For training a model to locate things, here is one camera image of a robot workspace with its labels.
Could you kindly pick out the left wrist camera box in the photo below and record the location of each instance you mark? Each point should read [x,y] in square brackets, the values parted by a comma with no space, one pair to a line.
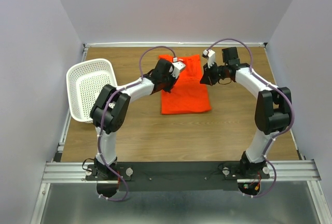
[178,67]

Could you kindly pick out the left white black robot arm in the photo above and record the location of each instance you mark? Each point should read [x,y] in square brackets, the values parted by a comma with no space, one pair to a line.
[110,109]

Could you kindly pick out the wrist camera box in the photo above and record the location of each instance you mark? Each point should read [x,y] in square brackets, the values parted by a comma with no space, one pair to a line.
[210,55]
[178,67]

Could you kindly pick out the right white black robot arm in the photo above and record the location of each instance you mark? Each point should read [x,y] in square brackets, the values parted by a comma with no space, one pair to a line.
[273,113]

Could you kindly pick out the aluminium frame rail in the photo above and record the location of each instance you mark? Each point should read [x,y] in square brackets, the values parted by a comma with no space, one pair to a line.
[45,187]

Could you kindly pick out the white perforated plastic basket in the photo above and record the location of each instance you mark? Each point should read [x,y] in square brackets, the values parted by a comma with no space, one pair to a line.
[84,83]

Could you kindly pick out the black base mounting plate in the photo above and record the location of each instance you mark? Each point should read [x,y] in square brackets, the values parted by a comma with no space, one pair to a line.
[177,176]

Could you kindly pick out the orange t shirt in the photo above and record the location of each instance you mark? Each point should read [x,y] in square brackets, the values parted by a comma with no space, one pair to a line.
[188,96]

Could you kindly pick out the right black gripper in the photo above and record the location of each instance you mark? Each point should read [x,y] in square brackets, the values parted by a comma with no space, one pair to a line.
[207,78]

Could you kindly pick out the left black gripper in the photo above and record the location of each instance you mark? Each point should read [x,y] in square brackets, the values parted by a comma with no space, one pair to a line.
[168,89]

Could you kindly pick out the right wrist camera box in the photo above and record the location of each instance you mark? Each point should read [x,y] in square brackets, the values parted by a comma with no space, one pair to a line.
[210,55]

